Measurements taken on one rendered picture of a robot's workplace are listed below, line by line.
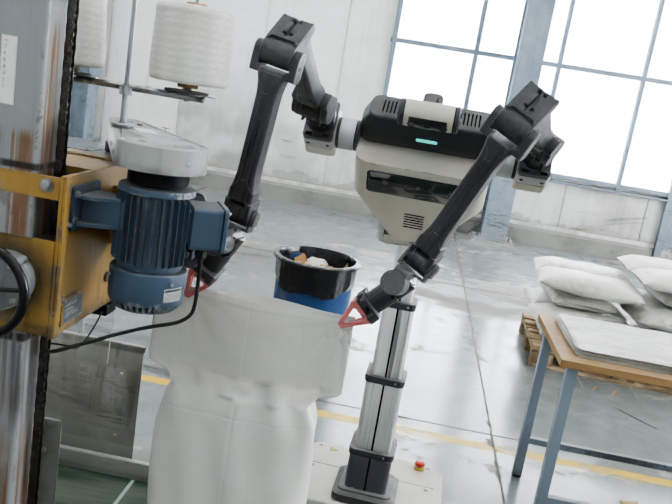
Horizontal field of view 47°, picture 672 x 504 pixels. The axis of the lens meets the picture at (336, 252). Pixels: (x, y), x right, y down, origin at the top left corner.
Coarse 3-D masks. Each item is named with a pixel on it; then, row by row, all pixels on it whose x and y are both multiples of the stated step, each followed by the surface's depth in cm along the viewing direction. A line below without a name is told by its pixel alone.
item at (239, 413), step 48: (192, 288) 187; (192, 336) 190; (240, 336) 185; (288, 336) 184; (336, 336) 186; (192, 384) 187; (240, 384) 186; (288, 384) 187; (336, 384) 188; (192, 432) 186; (240, 432) 184; (288, 432) 184; (192, 480) 188; (240, 480) 186; (288, 480) 187
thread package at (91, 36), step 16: (80, 0) 155; (96, 0) 157; (80, 16) 156; (96, 16) 158; (80, 32) 156; (96, 32) 159; (80, 48) 157; (96, 48) 159; (80, 64) 158; (96, 64) 161
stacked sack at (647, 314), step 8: (624, 304) 514; (632, 304) 509; (640, 304) 506; (648, 304) 504; (656, 304) 507; (632, 312) 498; (640, 312) 492; (648, 312) 489; (656, 312) 489; (664, 312) 490; (640, 320) 482; (648, 320) 482; (656, 320) 483; (664, 320) 483; (656, 328) 487; (664, 328) 483
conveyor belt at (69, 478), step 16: (64, 480) 217; (80, 480) 218; (96, 480) 219; (112, 480) 221; (128, 480) 222; (64, 496) 209; (80, 496) 210; (96, 496) 212; (112, 496) 213; (128, 496) 214; (144, 496) 215
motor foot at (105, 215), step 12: (96, 180) 153; (72, 192) 143; (84, 192) 147; (96, 192) 150; (108, 192) 152; (72, 204) 144; (84, 204) 148; (96, 204) 147; (108, 204) 147; (72, 216) 144; (84, 216) 148; (96, 216) 148; (108, 216) 147; (120, 216) 147; (72, 228) 145; (108, 228) 147; (120, 228) 148
